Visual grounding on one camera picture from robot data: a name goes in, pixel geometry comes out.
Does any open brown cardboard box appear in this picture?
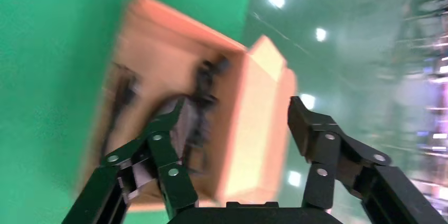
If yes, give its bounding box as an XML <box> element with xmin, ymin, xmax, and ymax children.
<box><xmin>75</xmin><ymin>0</ymin><xmax>298</xmax><ymax>213</ymax></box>

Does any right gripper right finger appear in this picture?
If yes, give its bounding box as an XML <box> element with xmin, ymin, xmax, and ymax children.
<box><xmin>287</xmin><ymin>96</ymin><xmax>448</xmax><ymax>224</ymax></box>

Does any black wired mouse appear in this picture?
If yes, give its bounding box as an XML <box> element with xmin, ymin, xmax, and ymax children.
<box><xmin>101</xmin><ymin>62</ymin><xmax>141</xmax><ymax>158</ymax></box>

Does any black power cord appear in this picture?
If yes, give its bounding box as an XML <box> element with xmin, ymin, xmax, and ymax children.
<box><xmin>182</xmin><ymin>55</ymin><xmax>232</xmax><ymax>176</ymax></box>

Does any green tablecloth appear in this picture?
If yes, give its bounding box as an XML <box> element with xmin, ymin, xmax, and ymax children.
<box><xmin>0</xmin><ymin>0</ymin><xmax>255</xmax><ymax>224</ymax></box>

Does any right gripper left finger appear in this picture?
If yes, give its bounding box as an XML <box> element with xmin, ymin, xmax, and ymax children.
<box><xmin>61</xmin><ymin>98</ymin><xmax>199</xmax><ymax>224</ymax></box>

